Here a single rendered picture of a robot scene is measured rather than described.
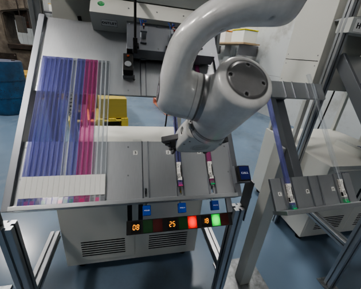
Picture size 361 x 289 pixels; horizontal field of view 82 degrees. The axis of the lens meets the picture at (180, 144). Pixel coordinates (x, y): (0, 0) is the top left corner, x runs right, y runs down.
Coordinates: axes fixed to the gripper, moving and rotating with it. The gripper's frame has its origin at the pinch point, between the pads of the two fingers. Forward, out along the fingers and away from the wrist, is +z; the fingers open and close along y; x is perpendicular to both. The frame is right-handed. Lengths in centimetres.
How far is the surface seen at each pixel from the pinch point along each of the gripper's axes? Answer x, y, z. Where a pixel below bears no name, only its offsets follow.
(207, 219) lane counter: -19.8, 8.2, 14.9
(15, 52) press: 372, -290, 424
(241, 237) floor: -38, 59, 93
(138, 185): -7.8, -13.4, 14.3
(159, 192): -10.3, -6.9, 14.3
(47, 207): -12.8, -37.7, 11.9
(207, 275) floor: -53, 26, 76
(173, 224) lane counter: -20.2, -2.9, 14.9
